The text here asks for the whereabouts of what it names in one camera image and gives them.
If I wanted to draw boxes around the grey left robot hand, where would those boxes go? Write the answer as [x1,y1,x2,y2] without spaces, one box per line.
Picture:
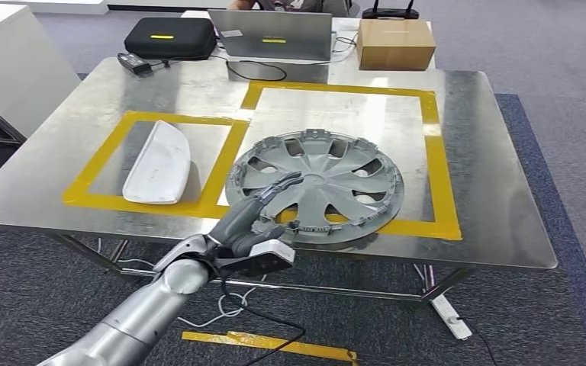
[207,172,305,258]

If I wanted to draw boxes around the grey plastic hubcap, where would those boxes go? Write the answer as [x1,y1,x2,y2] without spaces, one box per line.
[224,128,405,246]

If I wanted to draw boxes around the white plastic shell part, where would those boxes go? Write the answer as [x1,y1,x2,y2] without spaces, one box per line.
[121,120,192,206]

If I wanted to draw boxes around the stainless steel workbench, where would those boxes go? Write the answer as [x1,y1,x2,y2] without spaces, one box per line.
[0,56,559,304]

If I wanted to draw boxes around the yellow floor tape strip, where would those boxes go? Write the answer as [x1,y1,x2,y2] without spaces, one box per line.
[182,330,359,364]

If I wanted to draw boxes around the small yellow tape rectangle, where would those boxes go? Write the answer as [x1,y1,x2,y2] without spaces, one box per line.
[62,110,251,220]

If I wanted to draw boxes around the black carrying case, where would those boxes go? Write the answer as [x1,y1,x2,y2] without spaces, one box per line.
[123,17,218,61]

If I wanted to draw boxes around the black power adapter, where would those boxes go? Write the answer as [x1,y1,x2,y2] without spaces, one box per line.
[117,52,153,75]

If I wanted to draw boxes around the silver laptop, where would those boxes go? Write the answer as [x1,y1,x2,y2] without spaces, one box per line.
[208,8,333,62]

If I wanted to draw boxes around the large yellow tape rectangle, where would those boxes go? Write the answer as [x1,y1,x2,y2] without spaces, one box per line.
[240,80,463,242]

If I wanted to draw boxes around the white power strip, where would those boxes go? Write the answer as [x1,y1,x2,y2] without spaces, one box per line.
[430,295,473,341]

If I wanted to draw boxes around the person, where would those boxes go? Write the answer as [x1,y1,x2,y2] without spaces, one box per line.
[227,0,352,18]

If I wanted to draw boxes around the brown cardboard box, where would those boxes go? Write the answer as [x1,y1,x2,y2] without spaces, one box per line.
[356,18,437,72]

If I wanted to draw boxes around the black router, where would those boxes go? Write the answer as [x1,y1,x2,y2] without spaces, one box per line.
[361,0,420,20]

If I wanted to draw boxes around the white cabinet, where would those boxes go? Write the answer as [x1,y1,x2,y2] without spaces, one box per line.
[0,4,82,144]

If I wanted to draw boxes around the white floor cable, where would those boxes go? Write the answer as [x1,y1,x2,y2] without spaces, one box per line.
[176,287,269,329]

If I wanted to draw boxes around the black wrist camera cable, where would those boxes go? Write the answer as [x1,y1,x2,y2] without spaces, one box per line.
[219,274,307,366]

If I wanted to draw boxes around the black laptop cable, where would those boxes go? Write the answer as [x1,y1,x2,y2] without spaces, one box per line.
[209,53,289,82]

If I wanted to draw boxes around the black power strip cable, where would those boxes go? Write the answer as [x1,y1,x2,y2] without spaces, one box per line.
[467,328,499,366]

